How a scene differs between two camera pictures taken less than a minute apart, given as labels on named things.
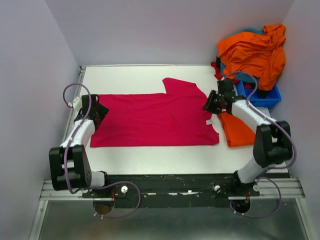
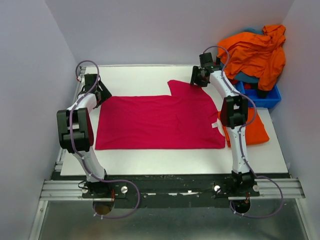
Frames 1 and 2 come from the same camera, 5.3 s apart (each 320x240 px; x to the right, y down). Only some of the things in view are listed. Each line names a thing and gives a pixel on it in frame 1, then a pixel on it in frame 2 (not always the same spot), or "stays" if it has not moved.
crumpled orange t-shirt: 261,55 stays
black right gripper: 208,104 to 194,79
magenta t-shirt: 174,118 stays
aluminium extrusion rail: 48,193 stays
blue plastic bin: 273,96 stays
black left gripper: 102,110 to 105,94
